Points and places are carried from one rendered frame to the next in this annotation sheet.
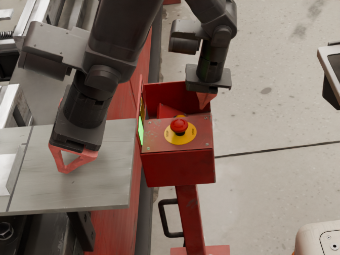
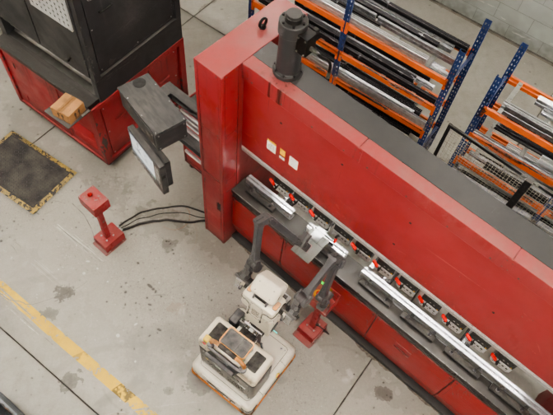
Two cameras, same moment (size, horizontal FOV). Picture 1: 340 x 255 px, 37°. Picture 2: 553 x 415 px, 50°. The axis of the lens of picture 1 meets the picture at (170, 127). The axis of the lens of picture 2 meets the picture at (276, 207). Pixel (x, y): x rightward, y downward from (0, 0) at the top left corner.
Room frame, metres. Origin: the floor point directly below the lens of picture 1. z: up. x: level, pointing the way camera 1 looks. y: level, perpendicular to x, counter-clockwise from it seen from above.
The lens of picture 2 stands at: (1.27, -1.84, 5.11)
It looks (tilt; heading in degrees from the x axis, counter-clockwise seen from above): 59 degrees down; 117
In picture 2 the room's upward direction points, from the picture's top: 8 degrees clockwise
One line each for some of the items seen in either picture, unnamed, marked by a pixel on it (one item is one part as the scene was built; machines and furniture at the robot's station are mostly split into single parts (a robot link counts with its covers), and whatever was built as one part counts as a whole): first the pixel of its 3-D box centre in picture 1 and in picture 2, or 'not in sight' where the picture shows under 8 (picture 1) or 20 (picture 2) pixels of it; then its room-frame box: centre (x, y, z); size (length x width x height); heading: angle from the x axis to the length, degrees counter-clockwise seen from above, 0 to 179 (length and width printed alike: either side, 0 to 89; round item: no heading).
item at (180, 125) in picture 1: (179, 129); not in sight; (0.80, -0.02, 0.79); 0.04 x 0.04 x 0.04
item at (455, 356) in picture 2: not in sight; (462, 362); (1.96, 0.10, 0.89); 0.30 x 0.05 x 0.03; 172
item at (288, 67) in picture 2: not in sight; (302, 47); (0.07, 0.54, 2.54); 0.33 x 0.25 x 0.47; 172
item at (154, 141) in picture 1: (177, 128); (322, 298); (0.85, -0.02, 0.75); 0.20 x 0.16 x 0.18; 173
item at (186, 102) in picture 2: not in sight; (176, 107); (-0.75, 0.24, 1.67); 0.40 x 0.24 x 0.07; 172
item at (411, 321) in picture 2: not in sight; (417, 326); (1.57, 0.15, 0.89); 0.30 x 0.05 x 0.03; 172
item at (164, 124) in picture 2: not in sight; (157, 139); (-0.74, 0.00, 1.53); 0.51 x 0.25 x 0.85; 161
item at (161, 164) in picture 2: not in sight; (152, 157); (-0.72, -0.10, 1.42); 0.45 x 0.12 x 0.36; 161
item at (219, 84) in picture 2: not in sight; (248, 139); (-0.36, 0.64, 1.15); 0.85 x 0.25 x 2.30; 82
